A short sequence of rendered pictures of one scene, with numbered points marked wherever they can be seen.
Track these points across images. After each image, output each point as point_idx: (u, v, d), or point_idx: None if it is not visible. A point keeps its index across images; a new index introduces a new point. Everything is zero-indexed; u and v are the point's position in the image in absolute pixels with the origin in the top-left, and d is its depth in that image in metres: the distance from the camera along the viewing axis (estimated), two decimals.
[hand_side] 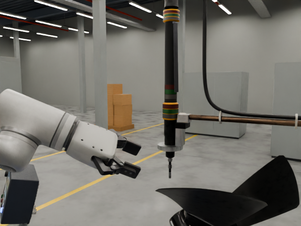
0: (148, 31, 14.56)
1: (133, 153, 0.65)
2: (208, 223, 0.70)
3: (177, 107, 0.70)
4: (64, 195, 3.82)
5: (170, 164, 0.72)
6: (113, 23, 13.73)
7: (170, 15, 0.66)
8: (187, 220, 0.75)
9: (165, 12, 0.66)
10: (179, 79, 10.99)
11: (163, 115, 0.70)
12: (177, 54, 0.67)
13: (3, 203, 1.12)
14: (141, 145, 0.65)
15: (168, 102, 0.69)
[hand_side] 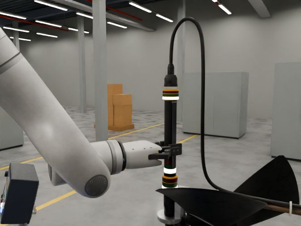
0: (148, 31, 14.56)
1: None
2: (208, 223, 0.70)
3: (176, 181, 0.72)
4: (64, 195, 3.82)
5: None
6: (113, 23, 13.73)
7: (169, 96, 0.68)
8: (187, 220, 0.75)
9: (165, 92, 0.69)
10: (179, 79, 10.99)
11: (162, 187, 0.73)
12: (175, 131, 0.70)
13: (3, 203, 1.12)
14: None
15: (167, 176, 0.72)
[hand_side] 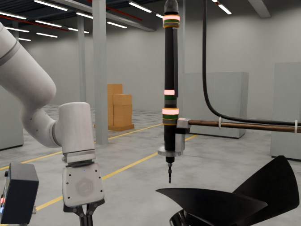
0: (148, 31, 14.56)
1: None
2: (208, 223, 0.70)
3: (177, 113, 0.70)
4: None
5: (169, 169, 0.73)
6: (113, 23, 13.73)
7: (170, 21, 0.66)
8: (187, 220, 0.75)
9: (165, 18, 0.67)
10: (179, 79, 10.99)
11: (163, 120, 0.70)
12: (177, 59, 0.67)
13: (3, 203, 1.12)
14: None
15: (168, 107, 0.69)
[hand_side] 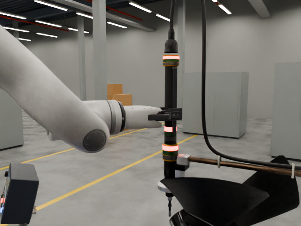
0: (148, 31, 14.56)
1: None
2: None
3: (177, 149, 0.71)
4: (64, 195, 3.82)
5: (169, 203, 0.74)
6: (113, 23, 13.73)
7: (170, 61, 0.67)
8: None
9: (165, 57, 0.68)
10: (179, 79, 10.99)
11: (163, 156, 0.72)
12: (176, 97, 0.69)
13: (3, 203, 1.12)
14: None
15: (168, 144, 0.71)
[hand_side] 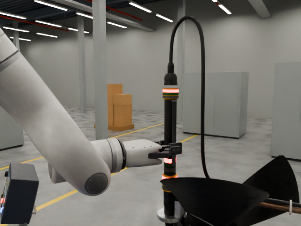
0: (148, 31, 14.56)
1: None
2: None
3: None
4: (64, 195, 3.82)
5: None
6: (113, 23, 13.73)
7: (169, 95, 0.68)
8: None
9: (165, 91, 0.69)
10: (179, 79, 10.99)
11: (162, 186, 0.73)
12: (175, 130, 0.70)
13: (3, 203, 1.12)
14: None
15: (167, 175, 0.71)
